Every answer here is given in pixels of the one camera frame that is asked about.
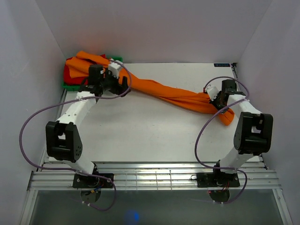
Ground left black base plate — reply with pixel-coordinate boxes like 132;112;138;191
72;174;113;188

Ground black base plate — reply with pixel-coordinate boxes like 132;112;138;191
191;172;240;188
72;174;113;188

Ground aluminium rail frame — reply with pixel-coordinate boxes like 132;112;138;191
20;160;292;225

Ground blue logo sticker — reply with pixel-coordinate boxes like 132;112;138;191
214;63;231;68

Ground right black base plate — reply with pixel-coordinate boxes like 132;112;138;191
191;172;240;188

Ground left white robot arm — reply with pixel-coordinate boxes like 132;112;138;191
45;60;130;188

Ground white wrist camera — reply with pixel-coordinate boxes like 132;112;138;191
203;85;219;101
108;59;123;79

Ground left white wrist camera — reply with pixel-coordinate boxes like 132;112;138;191
108;59;123;79

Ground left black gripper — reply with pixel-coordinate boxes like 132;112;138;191
99;68;130;98

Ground green plastic tray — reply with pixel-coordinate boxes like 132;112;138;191
64;61;129;96

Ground orange trousers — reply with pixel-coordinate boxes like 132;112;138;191
65;51;235;127

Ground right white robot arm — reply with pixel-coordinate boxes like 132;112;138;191
204;79;273;186

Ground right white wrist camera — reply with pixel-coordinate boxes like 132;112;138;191
203;85;219;101

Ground red folded trousers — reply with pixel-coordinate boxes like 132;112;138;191
63;51;109;85

